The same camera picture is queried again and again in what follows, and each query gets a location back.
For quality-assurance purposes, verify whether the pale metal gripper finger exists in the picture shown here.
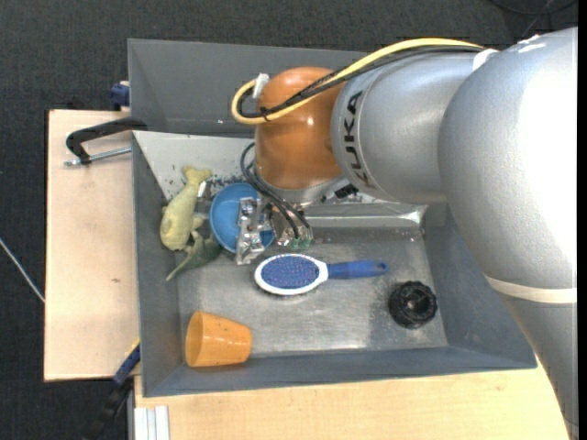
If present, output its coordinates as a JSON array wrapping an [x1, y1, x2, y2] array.
[[235, 228, 276, 266], [237, 197, 266, 231]]

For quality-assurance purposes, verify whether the blue bowl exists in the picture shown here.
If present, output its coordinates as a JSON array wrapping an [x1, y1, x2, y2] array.
[[209, 182, 277, 254]]

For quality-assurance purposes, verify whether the blue and white hairbrush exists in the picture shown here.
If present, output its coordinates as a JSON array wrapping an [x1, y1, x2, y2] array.
[[253, 253, 390, 297]]

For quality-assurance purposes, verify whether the green toy dinosaur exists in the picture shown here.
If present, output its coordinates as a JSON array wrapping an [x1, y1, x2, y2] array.
[[164, 231, 225, 282]]

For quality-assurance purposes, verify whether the yellow plush toy whale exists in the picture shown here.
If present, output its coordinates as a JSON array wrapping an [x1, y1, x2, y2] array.
[[159, 166, 215, 252]]

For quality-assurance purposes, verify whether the orange plastic cup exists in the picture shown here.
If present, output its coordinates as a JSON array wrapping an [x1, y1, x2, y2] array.
[[183, 310, 254, 369]]

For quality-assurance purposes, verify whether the grey metal bin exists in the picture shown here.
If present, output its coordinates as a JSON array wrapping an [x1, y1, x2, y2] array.
[[127, 38, 537, 398]]

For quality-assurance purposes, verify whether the black ribbed round cap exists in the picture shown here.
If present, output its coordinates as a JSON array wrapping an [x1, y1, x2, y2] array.
[[387, 280, 438, 330]]

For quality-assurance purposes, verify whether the pale wood board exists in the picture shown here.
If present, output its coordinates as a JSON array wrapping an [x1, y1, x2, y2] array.
[[43, 109, 141, 382]]

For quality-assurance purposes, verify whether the black cylinder on white bracket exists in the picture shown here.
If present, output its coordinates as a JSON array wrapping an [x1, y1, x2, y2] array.
[[320, 181, 363, 203]]

